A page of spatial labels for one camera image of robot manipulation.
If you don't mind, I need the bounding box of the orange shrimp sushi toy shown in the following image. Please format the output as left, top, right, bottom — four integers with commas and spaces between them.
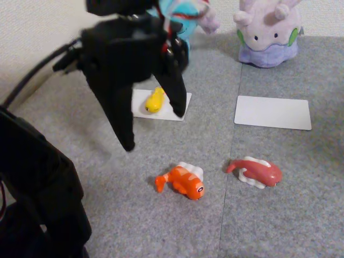
155, 161, 205, 201

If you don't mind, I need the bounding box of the yellow egg sushi toy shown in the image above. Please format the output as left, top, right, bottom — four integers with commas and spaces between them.
145, 87, 166, 113

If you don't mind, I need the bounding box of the blue Wooper plush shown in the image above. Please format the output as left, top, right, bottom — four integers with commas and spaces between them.
146, 0, 220, 52

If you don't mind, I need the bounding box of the black cable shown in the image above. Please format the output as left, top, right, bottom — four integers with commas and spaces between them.
0, 37, 83, 108

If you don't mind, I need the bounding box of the red white black servo wire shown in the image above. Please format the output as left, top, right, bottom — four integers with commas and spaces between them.
157, 0, 210, 59

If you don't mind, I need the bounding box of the purple Goomy plush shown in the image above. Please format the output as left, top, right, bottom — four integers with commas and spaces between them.
233, 0, 304, 69

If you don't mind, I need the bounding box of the red tuna sushi toy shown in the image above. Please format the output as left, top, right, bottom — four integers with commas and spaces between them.
225, 156, 283, 189

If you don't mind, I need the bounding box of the grey carpet tile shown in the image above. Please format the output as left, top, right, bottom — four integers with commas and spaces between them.
5, 32, 244, 258
219, 34, 344, 258

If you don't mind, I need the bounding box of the white card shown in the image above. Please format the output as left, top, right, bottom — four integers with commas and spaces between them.
131, 88, 192, 121
234, 96, 312, 131

